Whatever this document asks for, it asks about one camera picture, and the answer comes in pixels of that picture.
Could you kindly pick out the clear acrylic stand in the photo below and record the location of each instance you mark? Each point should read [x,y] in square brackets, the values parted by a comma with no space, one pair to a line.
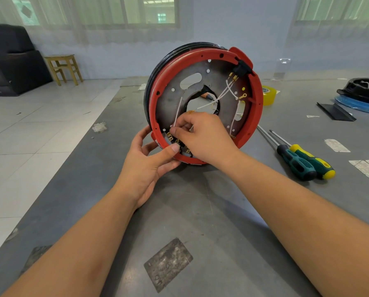
[280,75]

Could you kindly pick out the black metal round plate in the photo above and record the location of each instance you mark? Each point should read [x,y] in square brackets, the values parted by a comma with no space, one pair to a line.
[169,102]

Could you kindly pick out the black armchair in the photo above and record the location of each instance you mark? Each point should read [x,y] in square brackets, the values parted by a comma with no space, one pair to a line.
[17,68]

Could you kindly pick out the yellow tape roll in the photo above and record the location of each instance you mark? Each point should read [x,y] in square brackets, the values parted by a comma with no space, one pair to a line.
[269,97]

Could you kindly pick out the person's left hand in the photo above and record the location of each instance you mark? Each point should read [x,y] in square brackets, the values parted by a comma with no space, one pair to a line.
[138,176]

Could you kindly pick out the wide window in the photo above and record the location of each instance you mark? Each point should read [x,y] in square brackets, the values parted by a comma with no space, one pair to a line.
[153,10]

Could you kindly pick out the wide sheer curtain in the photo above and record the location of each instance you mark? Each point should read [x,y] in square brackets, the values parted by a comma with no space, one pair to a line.
[107,35]

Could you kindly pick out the person's left forearm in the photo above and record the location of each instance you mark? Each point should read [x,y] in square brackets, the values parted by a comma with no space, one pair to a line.
[76,253]

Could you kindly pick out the wooden stool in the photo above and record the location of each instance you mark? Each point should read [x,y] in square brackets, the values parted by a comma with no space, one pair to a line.
[61,57]

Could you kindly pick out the black flat plate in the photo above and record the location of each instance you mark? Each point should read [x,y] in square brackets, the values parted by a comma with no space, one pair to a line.
[335,112]

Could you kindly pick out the narrow sheer curtain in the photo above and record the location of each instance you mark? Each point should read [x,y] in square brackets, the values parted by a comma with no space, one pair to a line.
[327,32]

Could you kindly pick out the narrow window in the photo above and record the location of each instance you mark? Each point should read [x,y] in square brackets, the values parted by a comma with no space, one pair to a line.
[336,9]

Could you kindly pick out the white paper sheet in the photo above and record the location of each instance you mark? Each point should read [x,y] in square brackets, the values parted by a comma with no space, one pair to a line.
[142,86]

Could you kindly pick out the black round housing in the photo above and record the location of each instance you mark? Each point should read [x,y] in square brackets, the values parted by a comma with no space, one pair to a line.
[362,93]

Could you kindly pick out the person's right hand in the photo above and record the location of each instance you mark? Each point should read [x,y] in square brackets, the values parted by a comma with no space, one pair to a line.
[209,139]

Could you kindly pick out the small black plug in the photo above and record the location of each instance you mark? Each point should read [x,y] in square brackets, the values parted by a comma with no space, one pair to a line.
[243,67]

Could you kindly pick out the person's right forearm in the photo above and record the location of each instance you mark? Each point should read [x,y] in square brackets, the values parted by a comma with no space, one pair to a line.
[311,222]

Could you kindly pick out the dark green black screwdriver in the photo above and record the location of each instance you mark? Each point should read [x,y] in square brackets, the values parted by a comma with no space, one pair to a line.
[302,168]

